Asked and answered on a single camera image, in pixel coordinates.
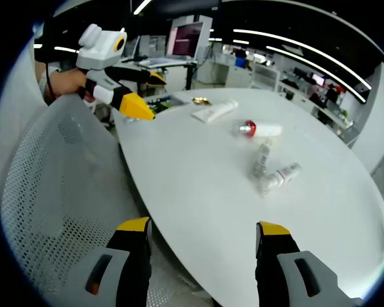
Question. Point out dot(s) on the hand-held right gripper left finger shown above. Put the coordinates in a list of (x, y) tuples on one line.
[(131, 256)]

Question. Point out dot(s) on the gold foil packet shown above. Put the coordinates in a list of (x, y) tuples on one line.
[(202, 101)]

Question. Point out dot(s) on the person's left hand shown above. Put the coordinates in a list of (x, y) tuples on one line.
[(65, 81)]

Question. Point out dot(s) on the white wrist band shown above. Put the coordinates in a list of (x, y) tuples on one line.
[(44, 83)]

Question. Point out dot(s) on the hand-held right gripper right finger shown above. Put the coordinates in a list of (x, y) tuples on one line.
[(275, 256)]

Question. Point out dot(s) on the white standing desk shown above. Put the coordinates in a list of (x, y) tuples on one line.
[(166, 64)]

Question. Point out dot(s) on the grey mesh office chair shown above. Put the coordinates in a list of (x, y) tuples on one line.
[(67, 192)]

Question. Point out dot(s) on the red-collar skincare spray bottle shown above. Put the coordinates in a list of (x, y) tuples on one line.
[(265, 129)]

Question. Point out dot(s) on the computer monitor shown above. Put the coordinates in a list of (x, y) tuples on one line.
[(185, 40)]

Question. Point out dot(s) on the green and black packet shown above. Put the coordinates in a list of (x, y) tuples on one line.
[(166, 104)]

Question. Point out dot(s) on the white skincare tube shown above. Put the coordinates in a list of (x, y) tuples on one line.
[(214, 111)]

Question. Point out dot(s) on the small white skincare bottle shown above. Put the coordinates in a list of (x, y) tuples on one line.
[(261, 160), (281, 174)]

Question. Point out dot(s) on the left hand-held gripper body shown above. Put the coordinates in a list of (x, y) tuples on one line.
[(99, 51)]

